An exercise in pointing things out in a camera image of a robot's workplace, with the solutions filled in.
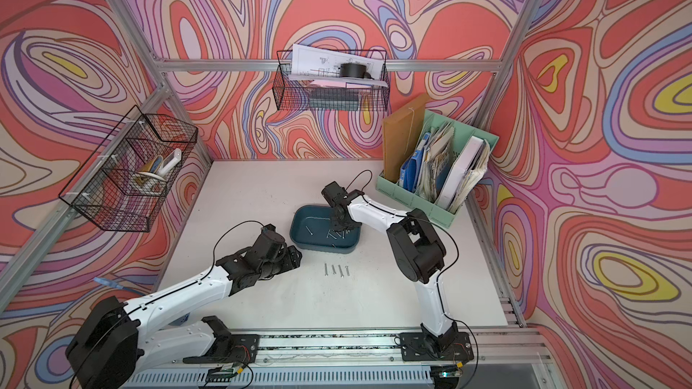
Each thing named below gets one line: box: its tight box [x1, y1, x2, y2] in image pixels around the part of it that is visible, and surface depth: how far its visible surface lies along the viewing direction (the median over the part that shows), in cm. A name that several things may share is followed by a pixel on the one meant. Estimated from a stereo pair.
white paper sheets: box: [288, 43, 389, 88], surface depth 88 cm
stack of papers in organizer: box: [416, 122, 457, 202], surface depth 95 cm
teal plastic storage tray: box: [289, 204, 363, 254], surface depth 98 cm
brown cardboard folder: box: [382, 93, 429, 183], surface depth 97 cm
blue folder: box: [399, 132, 432, 193], surface depth 99 cm
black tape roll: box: [339, 62, 375, 81], surface depth 84 cm
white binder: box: [437, 135, 485, 210], surface depth 88 cm
